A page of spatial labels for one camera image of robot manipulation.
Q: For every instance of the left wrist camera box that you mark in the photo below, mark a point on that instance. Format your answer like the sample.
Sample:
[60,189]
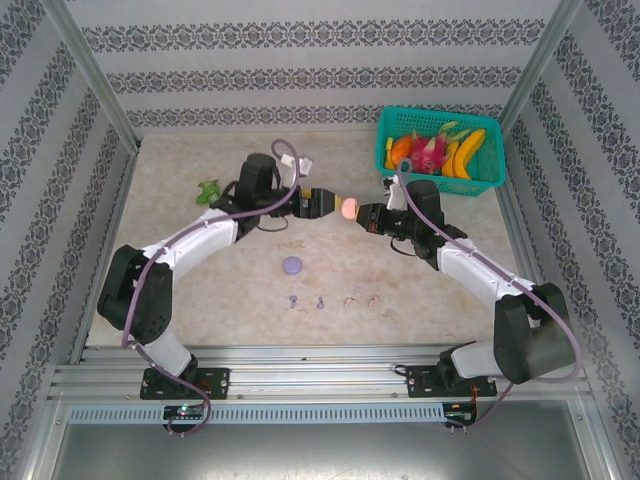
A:
[302,165]

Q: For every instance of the purple earbud charging case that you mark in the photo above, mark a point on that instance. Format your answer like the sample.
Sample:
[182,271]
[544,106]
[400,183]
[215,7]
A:
[292,266]

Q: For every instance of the teal plastic basket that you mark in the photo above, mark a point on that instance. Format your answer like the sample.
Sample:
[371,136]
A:
[435,187]

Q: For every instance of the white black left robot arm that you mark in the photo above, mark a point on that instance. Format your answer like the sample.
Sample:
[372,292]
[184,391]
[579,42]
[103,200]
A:
[200,235]

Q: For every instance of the pink earbud charging case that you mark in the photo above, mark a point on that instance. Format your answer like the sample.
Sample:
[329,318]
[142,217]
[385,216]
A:
[349,209]

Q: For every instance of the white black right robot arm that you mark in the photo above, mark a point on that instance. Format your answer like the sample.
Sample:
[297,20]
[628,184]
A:
[475,270]

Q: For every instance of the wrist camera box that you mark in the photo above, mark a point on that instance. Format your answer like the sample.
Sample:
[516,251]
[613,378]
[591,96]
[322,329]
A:
[395,197]
[302,165]

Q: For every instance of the yellow banana bunch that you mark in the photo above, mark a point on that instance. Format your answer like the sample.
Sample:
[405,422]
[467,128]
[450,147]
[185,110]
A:
[465,150]

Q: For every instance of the orange toy fruit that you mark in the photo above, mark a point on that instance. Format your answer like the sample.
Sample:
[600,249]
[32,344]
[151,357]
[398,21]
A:
[400,149]

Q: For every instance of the aluminium table edge rail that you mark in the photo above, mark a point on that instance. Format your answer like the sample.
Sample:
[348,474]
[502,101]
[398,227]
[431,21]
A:
[525,250]
[124,200]

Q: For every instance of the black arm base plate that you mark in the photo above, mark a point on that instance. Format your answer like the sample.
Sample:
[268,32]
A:
[220,382]
[420,382]

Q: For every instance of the pink dragon fruit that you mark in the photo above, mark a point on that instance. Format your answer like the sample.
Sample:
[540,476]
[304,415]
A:
[427,152]

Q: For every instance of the aluminium frame post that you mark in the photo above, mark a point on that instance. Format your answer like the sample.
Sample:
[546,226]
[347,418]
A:
[540,65]
[90,75]

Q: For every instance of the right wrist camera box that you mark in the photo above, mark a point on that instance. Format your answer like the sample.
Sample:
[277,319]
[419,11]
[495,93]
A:
[395,197]

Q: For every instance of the small yellow toy fruit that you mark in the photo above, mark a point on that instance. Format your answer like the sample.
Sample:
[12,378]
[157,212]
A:
[388,150]

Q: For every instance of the small circuit board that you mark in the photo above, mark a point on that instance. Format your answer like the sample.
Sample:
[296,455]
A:
[184,411]
[460,415]

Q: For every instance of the aluminium extrusion mounting rail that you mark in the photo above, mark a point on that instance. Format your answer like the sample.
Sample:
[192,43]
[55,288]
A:
[310,370]

